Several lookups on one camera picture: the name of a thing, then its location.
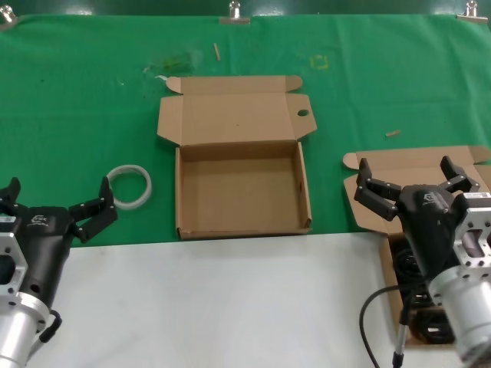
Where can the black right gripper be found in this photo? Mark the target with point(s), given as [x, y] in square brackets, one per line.
[429, 222]

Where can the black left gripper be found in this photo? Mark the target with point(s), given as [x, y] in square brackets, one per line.
[42, 253]

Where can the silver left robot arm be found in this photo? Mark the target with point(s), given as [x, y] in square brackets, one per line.
[15, 333]

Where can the cardboard box with round hole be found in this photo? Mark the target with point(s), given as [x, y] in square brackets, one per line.
[238, 191]

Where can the short wooden chip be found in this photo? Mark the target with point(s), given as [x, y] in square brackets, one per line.
[393, 133]

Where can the white tape roll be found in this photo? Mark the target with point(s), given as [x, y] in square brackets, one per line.
[132, 205]

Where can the green table cloth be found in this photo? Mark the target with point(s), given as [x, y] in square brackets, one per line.
[76, 96]

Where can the metal binder clip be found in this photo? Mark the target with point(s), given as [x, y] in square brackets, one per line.
[234, 19]
[5, 17]
[472, 16]

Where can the thin wooden stick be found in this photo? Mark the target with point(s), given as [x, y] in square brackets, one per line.
[217, 51]

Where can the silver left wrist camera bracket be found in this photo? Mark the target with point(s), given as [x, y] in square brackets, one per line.
[5, 239]

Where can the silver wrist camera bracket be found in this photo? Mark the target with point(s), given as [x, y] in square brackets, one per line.
[475, 212]
[5, 239]

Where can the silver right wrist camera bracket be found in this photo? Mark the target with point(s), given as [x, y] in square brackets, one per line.
[475, 212]

